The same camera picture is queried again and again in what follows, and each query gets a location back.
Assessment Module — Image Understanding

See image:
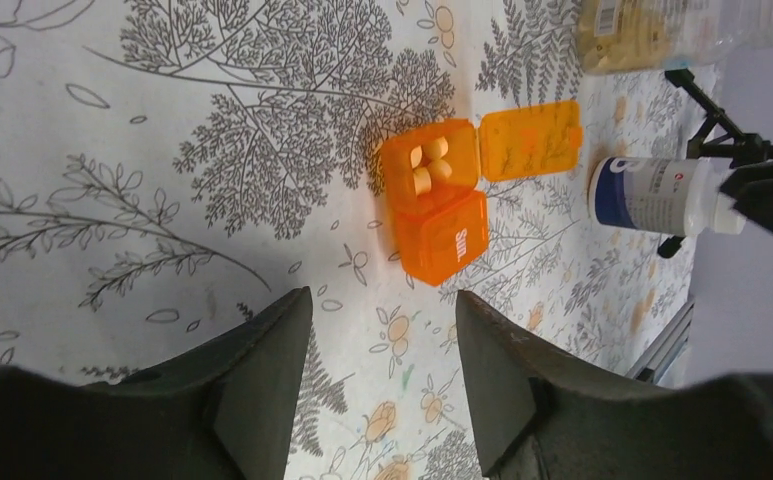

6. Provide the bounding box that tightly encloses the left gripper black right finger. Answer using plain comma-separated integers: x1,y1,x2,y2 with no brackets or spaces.
455,290,773,479

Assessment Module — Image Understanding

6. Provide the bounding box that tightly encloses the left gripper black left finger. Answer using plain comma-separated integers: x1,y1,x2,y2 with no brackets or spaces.
0,287,313,479

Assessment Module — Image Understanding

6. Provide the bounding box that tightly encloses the white blue pill bottle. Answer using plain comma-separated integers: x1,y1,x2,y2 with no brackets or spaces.
588,157,746,237

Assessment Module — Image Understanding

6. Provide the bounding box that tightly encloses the clear pill bottle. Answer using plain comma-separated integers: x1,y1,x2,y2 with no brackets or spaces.
575,0,773,75

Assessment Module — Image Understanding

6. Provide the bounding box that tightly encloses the orange pill organizer box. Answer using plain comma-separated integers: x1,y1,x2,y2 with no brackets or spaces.
380,100,583,286

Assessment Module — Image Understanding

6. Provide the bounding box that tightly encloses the microphone on black stand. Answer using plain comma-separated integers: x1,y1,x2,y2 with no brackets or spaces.
656,68,773,260

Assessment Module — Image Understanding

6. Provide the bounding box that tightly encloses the floral patterned mat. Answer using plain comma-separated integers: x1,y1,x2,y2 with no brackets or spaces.
0,1,698,479

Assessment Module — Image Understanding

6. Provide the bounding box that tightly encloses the aluminium frame rail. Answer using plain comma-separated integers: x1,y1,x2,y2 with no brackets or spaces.
626,297,695,387

